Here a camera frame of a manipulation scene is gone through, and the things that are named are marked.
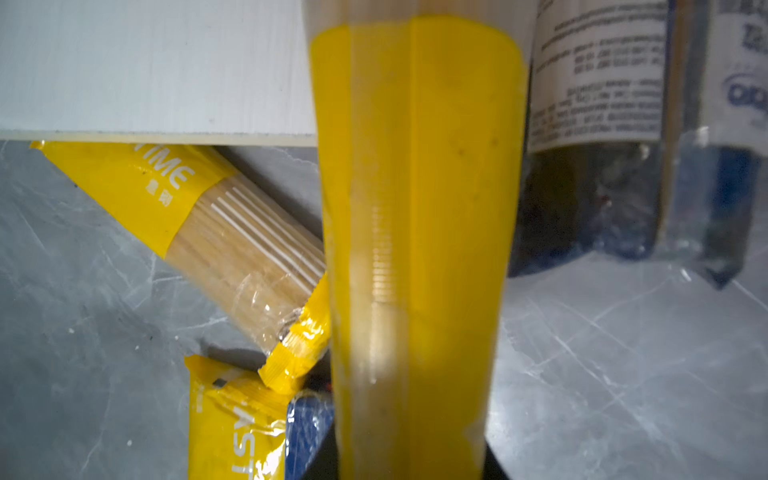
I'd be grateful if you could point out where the white two-tier shelf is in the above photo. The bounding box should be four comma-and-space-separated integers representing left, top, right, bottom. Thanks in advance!
1, 1, 316, 147

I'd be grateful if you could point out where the clear spaghetti bag label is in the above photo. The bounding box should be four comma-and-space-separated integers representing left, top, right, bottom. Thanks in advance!
508, 1, 767, 288

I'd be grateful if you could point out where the yellow spaghetti bag top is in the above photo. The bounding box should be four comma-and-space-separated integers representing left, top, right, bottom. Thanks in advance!
33, 140, 330, 395

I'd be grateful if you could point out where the blue Barilla spaghetti box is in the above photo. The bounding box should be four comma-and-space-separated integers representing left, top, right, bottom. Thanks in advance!
285, 390, 334, 480

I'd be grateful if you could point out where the yellow spaghetti bag long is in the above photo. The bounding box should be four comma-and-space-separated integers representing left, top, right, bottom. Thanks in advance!
302, 1, 537, 479

